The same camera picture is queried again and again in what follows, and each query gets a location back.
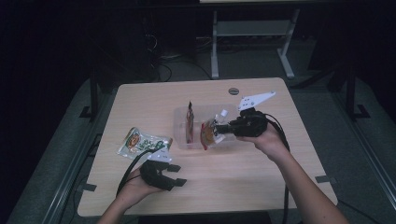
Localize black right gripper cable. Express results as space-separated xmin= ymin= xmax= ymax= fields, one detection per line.
xmin=263 ymin=112 xmax=291 ymax=224

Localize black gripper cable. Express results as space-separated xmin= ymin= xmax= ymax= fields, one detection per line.
xmin=263 ymin=112 xmax=291 ymax=224
xmin=115 ymin=147 xmax=163 ymax=198

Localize dark tape strip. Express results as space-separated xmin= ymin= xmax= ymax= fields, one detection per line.
xmin=315 ymin=175 xmax=338 ymax=185
xmin=76 ymin=183 xmax=98 ymax=193

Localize black floor cables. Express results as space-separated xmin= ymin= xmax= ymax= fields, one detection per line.
xmin=143 ymin=32 xmax=213 ymax=82

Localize clear plastic container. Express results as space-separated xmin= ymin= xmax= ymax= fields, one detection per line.
xmin=172 ymin=104 xmax=241 ymax=150

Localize black metal stand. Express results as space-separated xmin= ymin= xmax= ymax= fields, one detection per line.
xmin=78 ymin=70 xmax=101 ymax=121
xmin=341 ymin=64 xmax=372 ymax=121

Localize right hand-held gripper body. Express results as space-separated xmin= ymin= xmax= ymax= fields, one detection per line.
xmin=231 ymin=91 xmax=277 ymax=138

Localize white metal stand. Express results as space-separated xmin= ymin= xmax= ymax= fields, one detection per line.
xmin=210 ymin=8 xmax=302 ymax=80

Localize green snack packet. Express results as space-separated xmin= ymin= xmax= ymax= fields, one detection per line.
xmin=116 ymin=126 xmax=174 ymax=161

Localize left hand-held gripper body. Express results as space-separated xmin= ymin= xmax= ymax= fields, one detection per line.
xmin=139 ymin=147 xmax=176 ymax=192

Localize person's left hand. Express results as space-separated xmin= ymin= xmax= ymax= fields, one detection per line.
xmin=115 ymin=169 xmax=163 ymax=211

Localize red snack packet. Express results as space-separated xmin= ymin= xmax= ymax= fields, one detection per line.
xmin=185 ymin=100 xmax=196 ymax=145

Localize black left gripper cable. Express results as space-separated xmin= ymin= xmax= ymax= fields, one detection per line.
xmin=115 ymin=147 xmax=163 ymax=198

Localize person's right hand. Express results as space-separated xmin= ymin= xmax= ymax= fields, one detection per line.
xmin=235 ymin=122 xmax=291 ymax=163

